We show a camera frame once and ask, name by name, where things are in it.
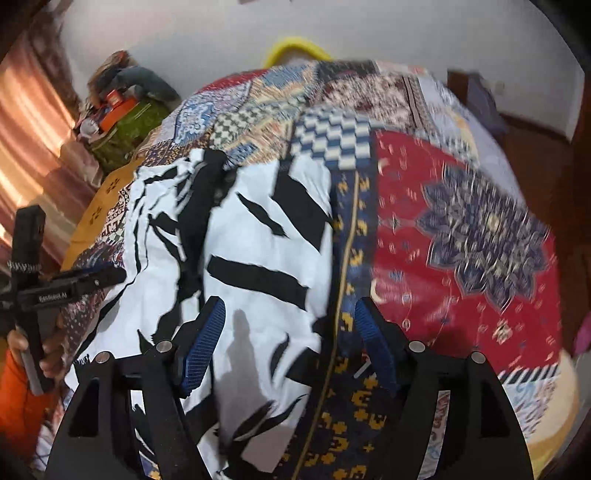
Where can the green patterned bag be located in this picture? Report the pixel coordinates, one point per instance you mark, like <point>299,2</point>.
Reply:
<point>124,138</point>

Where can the mustard cloth with flower cutouts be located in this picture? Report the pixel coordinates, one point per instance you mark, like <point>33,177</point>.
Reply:
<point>104,184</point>

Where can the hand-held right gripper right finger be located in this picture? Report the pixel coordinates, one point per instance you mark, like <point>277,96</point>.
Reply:
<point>376,344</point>

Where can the orange box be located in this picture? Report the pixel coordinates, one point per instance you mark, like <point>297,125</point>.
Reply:
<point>117,110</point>

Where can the grey teal cloth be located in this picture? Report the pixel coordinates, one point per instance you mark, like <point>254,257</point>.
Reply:
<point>147,81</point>

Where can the pale yellow printed bedsheet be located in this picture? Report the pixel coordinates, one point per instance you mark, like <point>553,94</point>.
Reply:
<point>549,406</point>

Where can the pink curtain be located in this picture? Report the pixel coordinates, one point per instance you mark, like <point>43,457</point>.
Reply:
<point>37,152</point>

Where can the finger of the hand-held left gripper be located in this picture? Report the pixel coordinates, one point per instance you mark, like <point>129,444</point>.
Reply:
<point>99,279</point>

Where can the wooden door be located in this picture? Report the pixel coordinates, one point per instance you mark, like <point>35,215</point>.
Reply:
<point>545,184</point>

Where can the patchwork printed blanket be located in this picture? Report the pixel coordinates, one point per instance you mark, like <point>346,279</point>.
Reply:
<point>461,230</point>

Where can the person's left hand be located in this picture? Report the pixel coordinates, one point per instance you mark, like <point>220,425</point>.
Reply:
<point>51,346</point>

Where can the black and white patterned garment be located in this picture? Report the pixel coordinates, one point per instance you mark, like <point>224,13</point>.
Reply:
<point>258,258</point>

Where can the person's left forearm orange sleeve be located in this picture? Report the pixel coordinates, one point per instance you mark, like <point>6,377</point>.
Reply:
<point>23,415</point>

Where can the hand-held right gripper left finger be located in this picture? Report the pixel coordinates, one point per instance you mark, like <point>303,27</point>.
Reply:
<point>203,344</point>

